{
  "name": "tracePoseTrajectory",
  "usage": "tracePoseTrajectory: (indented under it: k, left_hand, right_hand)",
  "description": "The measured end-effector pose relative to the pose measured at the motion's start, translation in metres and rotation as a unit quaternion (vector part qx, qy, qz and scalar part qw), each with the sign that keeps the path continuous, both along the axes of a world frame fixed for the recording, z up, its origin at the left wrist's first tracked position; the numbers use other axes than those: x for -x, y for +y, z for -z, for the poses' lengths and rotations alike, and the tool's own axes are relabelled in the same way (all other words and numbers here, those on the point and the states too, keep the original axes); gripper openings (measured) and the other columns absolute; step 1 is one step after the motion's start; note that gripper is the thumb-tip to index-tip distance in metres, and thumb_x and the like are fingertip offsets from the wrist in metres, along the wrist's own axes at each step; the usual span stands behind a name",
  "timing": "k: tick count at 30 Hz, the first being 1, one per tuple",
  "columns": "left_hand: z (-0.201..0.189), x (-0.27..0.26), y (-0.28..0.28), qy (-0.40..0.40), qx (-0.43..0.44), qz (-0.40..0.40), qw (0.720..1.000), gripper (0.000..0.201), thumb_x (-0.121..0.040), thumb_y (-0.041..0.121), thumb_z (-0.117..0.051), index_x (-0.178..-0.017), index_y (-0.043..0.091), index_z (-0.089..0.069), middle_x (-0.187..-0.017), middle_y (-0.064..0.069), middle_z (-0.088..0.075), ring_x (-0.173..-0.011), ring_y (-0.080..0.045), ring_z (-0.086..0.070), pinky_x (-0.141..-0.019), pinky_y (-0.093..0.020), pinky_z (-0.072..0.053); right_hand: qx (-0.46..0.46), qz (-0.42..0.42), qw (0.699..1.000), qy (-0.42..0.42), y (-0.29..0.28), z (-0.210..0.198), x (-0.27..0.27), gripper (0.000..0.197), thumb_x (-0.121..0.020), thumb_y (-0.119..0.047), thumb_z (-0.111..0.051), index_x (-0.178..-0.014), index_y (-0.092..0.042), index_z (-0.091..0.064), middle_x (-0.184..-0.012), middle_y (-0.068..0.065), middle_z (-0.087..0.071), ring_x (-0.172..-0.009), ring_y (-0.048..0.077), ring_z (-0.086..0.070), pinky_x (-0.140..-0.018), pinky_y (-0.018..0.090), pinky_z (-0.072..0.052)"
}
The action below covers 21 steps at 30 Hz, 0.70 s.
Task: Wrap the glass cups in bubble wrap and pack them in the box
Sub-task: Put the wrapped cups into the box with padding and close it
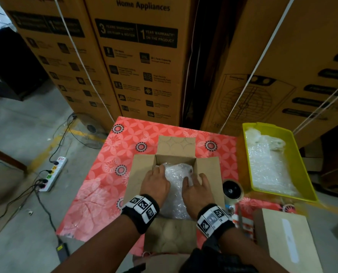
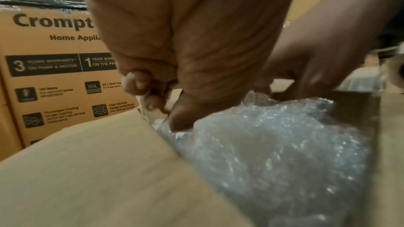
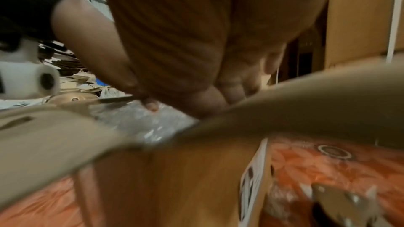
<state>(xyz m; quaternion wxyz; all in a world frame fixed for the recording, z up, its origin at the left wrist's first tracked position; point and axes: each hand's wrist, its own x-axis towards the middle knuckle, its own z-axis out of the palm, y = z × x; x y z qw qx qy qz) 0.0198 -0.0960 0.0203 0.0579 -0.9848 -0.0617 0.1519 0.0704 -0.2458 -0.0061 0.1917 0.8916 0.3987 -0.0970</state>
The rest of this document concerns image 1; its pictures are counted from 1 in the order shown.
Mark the person's right hand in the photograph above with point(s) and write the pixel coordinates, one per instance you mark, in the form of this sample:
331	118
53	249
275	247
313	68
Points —
198	199

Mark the person's left hand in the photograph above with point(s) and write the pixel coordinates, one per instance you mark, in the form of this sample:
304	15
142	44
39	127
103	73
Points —
156	187

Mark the small cardboard box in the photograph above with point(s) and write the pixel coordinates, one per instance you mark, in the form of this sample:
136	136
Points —
211	179

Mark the bubble wrap sheet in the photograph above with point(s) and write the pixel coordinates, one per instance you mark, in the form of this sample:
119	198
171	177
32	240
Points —
176	173

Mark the tape dispenser with tape roll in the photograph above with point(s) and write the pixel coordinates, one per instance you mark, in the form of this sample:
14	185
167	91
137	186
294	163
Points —
232	190

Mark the bubble wrap bundle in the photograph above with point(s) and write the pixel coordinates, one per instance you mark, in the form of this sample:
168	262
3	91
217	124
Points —
268	165

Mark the person's right forearm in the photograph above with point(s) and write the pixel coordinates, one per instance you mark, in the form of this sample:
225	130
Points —
251	253

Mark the person's left forearm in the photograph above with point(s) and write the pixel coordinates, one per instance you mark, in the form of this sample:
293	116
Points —
100	250

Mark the person's dark clothing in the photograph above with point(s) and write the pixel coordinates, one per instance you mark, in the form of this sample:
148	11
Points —
186	263

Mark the flat brown cardboard box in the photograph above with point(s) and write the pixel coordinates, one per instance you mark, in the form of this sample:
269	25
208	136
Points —
288	241

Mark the stack of Crompton cartons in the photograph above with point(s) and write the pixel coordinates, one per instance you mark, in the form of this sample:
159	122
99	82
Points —
140	59

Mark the black wristband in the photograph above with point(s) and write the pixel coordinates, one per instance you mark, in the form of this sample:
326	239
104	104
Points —
140	212
214	220

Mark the packaged blue scissors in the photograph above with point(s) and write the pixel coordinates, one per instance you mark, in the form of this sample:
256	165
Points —
246	216

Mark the orange floral tablecloth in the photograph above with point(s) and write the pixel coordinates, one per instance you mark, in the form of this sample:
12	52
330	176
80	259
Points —
100	190

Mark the white power strip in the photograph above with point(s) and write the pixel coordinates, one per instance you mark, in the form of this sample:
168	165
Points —
54	173

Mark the yellow plastic bin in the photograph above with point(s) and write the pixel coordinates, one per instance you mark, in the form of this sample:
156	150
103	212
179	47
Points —
305	184

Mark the black power adapter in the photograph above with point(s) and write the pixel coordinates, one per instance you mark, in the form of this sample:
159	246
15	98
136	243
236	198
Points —
62	249

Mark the brown plastic chair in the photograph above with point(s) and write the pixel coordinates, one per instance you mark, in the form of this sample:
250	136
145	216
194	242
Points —
4	156

